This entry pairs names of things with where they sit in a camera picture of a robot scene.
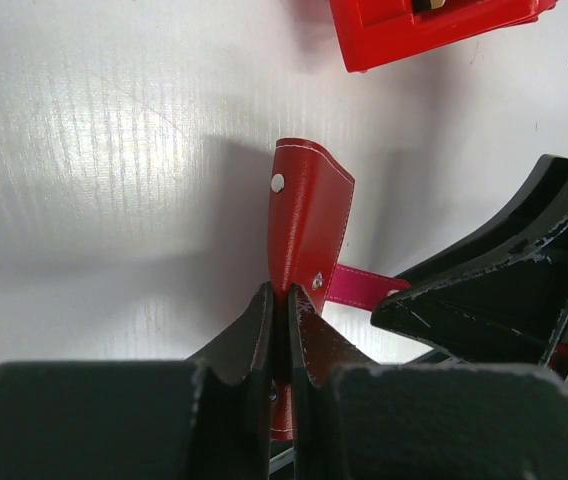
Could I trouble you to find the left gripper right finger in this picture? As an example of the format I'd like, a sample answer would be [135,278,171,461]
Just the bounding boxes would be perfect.
[287,286,568,479]

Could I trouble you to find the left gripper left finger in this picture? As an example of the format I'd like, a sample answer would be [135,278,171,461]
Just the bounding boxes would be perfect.
[0,284,274,479]

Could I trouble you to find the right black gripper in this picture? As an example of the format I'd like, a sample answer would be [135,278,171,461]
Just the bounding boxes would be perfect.
[371,154,568,386]

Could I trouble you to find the red leather card holder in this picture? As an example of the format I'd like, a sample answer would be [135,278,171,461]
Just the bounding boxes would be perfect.
[267,138,410,441]

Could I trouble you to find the red plastic bin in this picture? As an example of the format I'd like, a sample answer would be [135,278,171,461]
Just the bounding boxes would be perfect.
[330,0,557,72]

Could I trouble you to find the dark card in bin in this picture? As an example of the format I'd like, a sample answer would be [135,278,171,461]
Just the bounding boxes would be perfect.
[412,0,446,13]

